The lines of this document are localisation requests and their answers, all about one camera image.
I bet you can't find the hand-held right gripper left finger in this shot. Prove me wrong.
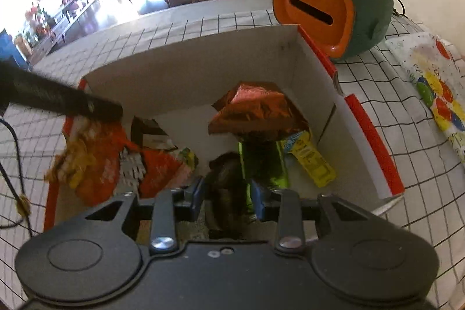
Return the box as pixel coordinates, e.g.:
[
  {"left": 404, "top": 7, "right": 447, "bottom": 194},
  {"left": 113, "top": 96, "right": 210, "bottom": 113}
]
[{"left": 83, "top": 176, "right": 207, "bottom": 254}]

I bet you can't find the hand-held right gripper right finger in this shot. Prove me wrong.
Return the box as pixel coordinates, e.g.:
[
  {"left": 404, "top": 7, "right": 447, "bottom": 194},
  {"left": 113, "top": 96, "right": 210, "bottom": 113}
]
[{"left": 250, "top": 179, "right": 382, "bottom": 254}]

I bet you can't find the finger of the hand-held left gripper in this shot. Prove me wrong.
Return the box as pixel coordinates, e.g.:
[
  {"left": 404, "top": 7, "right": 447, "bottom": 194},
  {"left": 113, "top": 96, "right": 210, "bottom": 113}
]
[{"left": 0, "top": 61, "right": 124, "bottom": 122}]

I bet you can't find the orange dark snack packet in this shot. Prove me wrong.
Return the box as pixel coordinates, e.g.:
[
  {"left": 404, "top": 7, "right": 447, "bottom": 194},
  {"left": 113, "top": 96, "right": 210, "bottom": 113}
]
[{"left": 121, "top": 117, "right": 200, "bottom": 200}]

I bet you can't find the yellow snack packet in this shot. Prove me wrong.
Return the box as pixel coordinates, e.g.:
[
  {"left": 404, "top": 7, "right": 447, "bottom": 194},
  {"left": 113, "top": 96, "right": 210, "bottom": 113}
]
[{"left": 281, "top": 130, "right": 337, "bottom": 189}]

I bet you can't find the green foil snack packet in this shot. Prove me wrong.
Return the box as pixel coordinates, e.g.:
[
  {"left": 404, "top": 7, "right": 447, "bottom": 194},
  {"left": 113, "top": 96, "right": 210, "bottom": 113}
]
[{"left": 237, "top": 139, "right": 291, "bottom": 216}]

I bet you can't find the dark brown snack packet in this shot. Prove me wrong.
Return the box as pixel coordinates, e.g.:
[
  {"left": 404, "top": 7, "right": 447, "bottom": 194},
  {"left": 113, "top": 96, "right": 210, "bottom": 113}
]
[{"left": 207, "top": 151, "right": 255, "bottom": 241}]

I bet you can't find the red orange snack packet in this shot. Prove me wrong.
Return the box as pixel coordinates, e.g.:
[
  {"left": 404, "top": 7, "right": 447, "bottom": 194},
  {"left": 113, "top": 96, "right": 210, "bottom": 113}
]
[{"left": 45, "top": 116, "right": 126, "bottom": 207}]

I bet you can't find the brown orange foil snack packet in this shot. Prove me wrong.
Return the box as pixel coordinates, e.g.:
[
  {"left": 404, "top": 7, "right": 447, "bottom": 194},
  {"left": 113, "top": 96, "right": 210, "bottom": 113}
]
[{"left": 208, "top": 81, "right": 311, "bottom": 144}]

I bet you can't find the red cardboard box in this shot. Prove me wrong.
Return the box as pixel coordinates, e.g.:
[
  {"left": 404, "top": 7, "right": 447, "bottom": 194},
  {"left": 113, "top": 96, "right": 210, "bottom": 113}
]
[{"left": 44, "top": 23, "right": 405, "bottom": 234}]

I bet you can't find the television cabinet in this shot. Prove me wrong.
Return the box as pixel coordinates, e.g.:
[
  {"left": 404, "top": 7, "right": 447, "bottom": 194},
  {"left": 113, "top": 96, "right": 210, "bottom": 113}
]
[{"left": 36, "top": 0, "right": 100, "bottom": 56}]

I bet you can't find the white checked tablecloth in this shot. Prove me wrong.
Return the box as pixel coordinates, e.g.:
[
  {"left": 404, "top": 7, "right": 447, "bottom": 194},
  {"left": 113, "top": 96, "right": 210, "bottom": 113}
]
[{"left": 0, "top": 0, "right": 465, "bottom": 310}]

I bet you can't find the balloon print bag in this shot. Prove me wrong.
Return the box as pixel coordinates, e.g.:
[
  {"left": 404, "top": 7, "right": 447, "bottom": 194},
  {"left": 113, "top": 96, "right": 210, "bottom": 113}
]
[{"left": 385, "top": 32, "right": 465, "bottom": 165}]

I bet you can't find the orange green pen holder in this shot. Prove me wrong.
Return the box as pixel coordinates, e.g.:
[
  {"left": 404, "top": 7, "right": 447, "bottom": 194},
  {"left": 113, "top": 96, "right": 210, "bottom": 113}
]
[{"left": 272, "top": 0, "right": 395, "bottom": 60}]

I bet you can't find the black cable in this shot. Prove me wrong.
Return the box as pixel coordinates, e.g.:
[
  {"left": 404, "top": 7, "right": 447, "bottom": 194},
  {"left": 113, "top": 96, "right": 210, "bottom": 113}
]
[{"left": 0, "top": 117, "right": 33, "bottom": 234}]

